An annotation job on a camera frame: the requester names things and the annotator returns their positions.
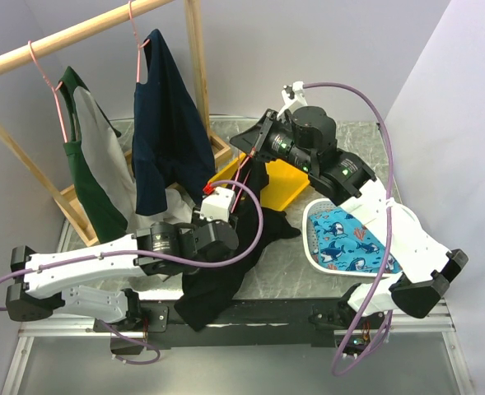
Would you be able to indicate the pink hanger with green shirt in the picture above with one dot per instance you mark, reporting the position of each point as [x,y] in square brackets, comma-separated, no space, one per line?
[54,90]

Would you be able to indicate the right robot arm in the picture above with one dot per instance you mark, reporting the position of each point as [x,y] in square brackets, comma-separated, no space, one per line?
[416,270]

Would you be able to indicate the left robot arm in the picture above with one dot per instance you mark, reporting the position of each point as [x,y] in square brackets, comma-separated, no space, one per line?
[46,283]

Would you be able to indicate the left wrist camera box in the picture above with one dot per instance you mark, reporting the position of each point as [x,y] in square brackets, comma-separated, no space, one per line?
[217,204]

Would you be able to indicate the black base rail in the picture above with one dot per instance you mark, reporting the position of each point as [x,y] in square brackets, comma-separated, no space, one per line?
[215,318]

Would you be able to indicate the navy blue shirt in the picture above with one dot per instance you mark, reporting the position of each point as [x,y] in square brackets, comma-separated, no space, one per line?
[170,142]

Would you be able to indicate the pink hanger with navy shirt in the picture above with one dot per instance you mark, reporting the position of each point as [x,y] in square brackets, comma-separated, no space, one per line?
[140,45]

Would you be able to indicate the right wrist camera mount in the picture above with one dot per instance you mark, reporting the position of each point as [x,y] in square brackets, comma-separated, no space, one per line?
[293,97]

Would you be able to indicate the yellow plastic tray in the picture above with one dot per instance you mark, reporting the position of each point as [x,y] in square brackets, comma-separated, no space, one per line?
[276,184]

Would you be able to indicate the blue shark print cloth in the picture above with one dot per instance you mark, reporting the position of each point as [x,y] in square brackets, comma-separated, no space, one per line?
[344,244]

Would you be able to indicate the wooden clothes rack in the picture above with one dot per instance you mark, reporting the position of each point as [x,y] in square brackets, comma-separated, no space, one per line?
[67,199]

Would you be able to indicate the pink wire hanger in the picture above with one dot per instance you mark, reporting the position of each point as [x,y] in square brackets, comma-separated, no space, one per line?
[242,176]

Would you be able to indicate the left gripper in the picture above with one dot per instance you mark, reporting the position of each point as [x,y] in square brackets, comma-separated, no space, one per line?
[233,219]

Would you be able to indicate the white laundry basket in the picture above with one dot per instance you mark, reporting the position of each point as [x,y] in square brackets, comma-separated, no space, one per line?
[308,233]

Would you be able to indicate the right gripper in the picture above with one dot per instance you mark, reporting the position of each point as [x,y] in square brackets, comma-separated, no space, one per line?
[258,135]

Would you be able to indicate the green and grey shirt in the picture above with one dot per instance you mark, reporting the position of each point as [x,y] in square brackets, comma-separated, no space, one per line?
[103,183]

